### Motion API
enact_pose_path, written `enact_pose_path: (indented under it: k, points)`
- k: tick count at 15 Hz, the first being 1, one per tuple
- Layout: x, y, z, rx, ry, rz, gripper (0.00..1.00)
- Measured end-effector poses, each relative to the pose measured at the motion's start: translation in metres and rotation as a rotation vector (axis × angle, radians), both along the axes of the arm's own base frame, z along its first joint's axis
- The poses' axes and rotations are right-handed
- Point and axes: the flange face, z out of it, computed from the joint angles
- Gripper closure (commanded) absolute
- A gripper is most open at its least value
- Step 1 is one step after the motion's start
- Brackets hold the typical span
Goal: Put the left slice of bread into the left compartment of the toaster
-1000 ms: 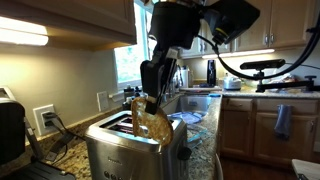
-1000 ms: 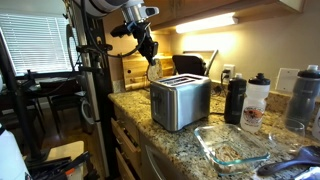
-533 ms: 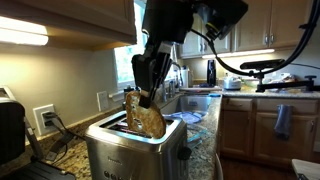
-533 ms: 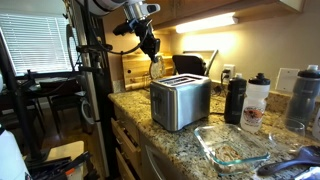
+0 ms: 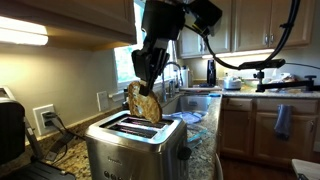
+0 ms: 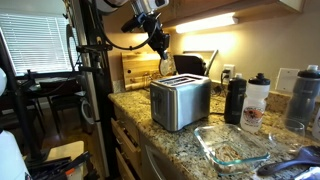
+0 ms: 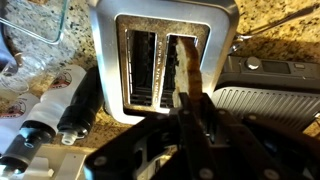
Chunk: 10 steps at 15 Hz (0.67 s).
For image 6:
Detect wooden counter drawers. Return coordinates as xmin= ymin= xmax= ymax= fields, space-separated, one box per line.
xmin=110 ymin=103 xmax=188 ymax=180

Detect under cabinet light strip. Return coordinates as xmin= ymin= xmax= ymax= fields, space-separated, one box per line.
xmin=175 ymin=12 xmax=240 ymax=35

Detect white window blinds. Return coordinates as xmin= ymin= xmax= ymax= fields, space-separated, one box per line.
xmin=0 ymin=12 xmax=82 ymax=76

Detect white plastic container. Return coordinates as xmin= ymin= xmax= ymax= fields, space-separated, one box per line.
xmin=0 ymin=129 xmax=32 ymax=180

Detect white wall outlet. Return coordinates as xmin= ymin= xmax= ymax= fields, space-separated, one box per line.
xmin=222 ymin=63 xmax=236 ymax=85

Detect white light switch plate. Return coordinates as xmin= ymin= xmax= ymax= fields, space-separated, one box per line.
xmin=275 ymin=67 xmax=301 ymax=95

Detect wooden cutting board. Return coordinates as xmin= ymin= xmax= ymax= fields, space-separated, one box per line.
xmin=121 ymin=51 xmax=168 ymax=92

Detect grey translucent water bottle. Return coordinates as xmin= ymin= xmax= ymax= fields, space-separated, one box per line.
xmin=285 ymin=64 xmax=320 ymax=130

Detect pale bread slice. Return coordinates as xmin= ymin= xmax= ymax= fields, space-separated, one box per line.
xmin=158 ymin=53 xmax=177 ymax=78

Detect black tripod pole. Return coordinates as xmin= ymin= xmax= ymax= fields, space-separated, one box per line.
xmin=0 ymin=32 xmax=43 ymax=162

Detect purple plastic spatula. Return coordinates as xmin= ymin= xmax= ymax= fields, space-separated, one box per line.
xmin=256 ymin=145 xmax=320 ymax=177

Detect clear glass baking dish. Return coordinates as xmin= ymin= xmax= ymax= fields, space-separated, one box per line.
xmin=193 ymin=123 xmax=271 ymax=175

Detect wooden upper cabinet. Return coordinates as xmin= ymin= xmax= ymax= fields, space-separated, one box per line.
xmin=155 ymin=0 xmax=306 ymax=28

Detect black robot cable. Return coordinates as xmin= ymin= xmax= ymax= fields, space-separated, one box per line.
xmin=89 ymin=0 xmax=160 ymax=52

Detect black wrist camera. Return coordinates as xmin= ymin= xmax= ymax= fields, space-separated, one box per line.
xmin=120 ymin=12 xmax=148 ymax=34

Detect black robot mounting pole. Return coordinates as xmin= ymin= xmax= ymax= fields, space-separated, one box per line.
xmin=77 ymin=0 xmax=116 ymax=178

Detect black countertop grill appliance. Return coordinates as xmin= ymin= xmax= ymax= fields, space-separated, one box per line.
xmin=172 ymin=49 xmax=220 ymax=77

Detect black chair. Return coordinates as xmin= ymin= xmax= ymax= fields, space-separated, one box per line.
xmin=19 ymin=75 xmax=89 ymax=135

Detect black water bottle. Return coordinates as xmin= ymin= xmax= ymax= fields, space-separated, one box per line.
xmin=223 ymin=73 xmax=248 ymax=125

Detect white stool top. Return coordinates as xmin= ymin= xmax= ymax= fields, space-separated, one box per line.
xmin=45 ymin=140 xmax=86 ymax=180

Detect white bottle with black cap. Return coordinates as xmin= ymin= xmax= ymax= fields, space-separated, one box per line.
xmin=239 ymin=72 xmax=272 ymax=134

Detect clear drinking glass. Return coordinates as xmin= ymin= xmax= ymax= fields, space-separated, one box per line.
xmin=268 ymin=117 xmax=306 ymax=153

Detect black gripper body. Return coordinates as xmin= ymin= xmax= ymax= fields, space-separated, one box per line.
xmin=143 ymin=13 xmax=171 ymax=51

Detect black power plug and cable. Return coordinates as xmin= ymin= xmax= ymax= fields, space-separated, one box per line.
xmin=218 ymin=68 xmax=232 ymax=96

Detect stainless steel two-slot toaster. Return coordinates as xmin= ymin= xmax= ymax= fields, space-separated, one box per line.
xmin=149 ymin=73 xmax=212 ymax=132

